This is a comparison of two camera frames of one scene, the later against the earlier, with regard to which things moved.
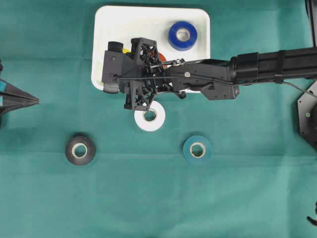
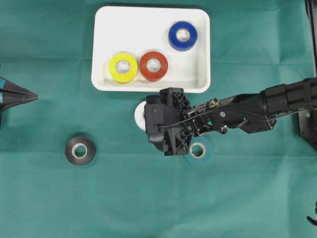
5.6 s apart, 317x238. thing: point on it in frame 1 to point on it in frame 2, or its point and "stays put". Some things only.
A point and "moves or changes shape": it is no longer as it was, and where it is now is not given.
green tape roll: [196, 149] stays put
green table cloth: [75, 164] stays put
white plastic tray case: [110, 24] stays put
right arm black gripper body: [149, 77] to [171, 122]
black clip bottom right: [314, 222] stays put
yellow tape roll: [126, 50] moves or changes shape
